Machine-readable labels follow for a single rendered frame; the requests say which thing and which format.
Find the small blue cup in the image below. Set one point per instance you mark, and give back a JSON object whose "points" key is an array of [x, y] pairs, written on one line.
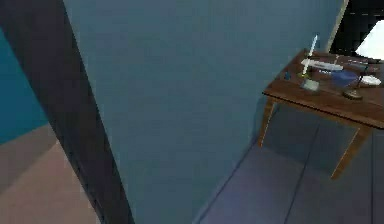
{"points": [[287, 75]]}

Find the grey candle holder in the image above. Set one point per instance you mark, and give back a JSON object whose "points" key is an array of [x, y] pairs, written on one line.
{"points": [[310, 84]]}

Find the white candle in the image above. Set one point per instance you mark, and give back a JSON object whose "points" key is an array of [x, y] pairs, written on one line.
{"points": [[310, 55]]}

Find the brown wooden table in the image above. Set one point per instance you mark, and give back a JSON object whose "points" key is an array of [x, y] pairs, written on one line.
{"points": [[326, 100]]}

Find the blue book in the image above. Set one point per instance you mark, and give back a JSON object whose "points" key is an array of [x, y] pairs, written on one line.
{"points": [[345, 78]]}

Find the brass round lamp base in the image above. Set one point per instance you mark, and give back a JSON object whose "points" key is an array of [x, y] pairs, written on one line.
{"points": [[352, 95]]}

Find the white dish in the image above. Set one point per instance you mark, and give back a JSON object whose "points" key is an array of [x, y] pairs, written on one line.
{"points": [[370, 80]]}

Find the dark window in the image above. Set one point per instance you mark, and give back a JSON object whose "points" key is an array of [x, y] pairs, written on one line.
{"points": [[353, 20]]}

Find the white lamp shade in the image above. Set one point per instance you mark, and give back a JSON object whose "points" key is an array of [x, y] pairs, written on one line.
{"points": [[373, 43]]}

